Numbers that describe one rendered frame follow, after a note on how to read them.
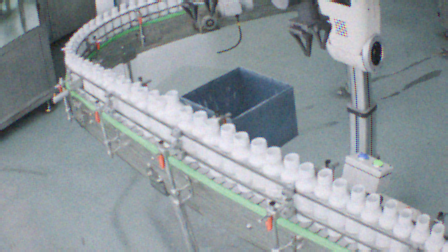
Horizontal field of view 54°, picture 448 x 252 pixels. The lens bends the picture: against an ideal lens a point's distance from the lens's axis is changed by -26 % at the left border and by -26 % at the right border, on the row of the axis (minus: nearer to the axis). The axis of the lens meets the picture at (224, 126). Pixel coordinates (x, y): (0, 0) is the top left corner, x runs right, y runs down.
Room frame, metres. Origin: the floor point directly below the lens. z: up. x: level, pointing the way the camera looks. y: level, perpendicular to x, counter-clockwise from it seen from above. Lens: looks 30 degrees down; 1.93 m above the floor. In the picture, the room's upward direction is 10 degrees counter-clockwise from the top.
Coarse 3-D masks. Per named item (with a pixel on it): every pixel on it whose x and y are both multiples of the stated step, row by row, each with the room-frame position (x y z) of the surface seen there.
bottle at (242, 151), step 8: (240, 136) 1.28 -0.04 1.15; (248, 136) 1.27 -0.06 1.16; (240, 144) 1.25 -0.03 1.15; (248, 144) 1.26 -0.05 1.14; (232, 152) 1.27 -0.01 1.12; (240, 152) 1.25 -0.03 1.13; (248, 152) 1.25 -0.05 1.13; (240, 160) 1.24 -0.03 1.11; (248, 160) 1.24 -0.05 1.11; (240, 168) 1.24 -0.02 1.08; (240, 176) 1.24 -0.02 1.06; (248, 176) 1.24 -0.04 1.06; (248, 184) 1.24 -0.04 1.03; (248, 192) 1.24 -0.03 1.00
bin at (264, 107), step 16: (224, 80) 2.11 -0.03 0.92; (240, 80) 2.15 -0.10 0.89; (256, 80) 2.08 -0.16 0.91; (272, 80) 2.00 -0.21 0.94; (192, 96) 2.01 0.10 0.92; (208, 96) 2.06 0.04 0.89; (224, 96) 2.10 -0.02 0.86; (240, 96) 2.15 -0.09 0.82; (256, 96) 2.09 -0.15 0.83; (272, 96) 2.01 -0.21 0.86; (288, 96) 1.89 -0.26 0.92; (208, 112) 1.84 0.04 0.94; (224, 112) 2.09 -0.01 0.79; (240, 112) 2.14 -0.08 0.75; (256, 112) 1.80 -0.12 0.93; (272, 112) 1.84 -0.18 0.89; (288, 112) 1.89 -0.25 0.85; (240, 128) 1.75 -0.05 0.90; (256, 128) 1.79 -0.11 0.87; (272, 128) 1.83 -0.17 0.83; (288, 128) 1.88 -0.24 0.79; (272, 144) 1.83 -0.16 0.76
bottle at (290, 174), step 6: (288, 156) 1.14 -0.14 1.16; (294, 156) 1.14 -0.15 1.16; (288, 162) 1.11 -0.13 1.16; (294, 162) 1.11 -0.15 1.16; (288, 168) 1.11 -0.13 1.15; (294, 168) 1.11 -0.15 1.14; (282, 174) 1.13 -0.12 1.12; (288, 174) 1.11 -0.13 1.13; (294, 174) 1.11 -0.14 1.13; (282, 180) 1.12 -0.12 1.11; (288, 180) 1.10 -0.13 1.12; (294, 180) 1.10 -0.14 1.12; (294, 186) 1.10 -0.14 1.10; (294, 198) 1.10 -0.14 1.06; (294, 204) 1.10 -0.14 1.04
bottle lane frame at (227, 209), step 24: (96, 120) 1.96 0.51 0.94; (144, 144) 1.61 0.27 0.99; (144, 168) 1.66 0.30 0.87; (168, 192) 1.55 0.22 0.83; (216, 192) 1.31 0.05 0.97; (216, 216) 1.33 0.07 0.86; (240, 216) 1.23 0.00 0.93; (264, 240) 1.15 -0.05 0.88; (288, 240) 1.07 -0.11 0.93; (312, 240) 0.99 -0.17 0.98
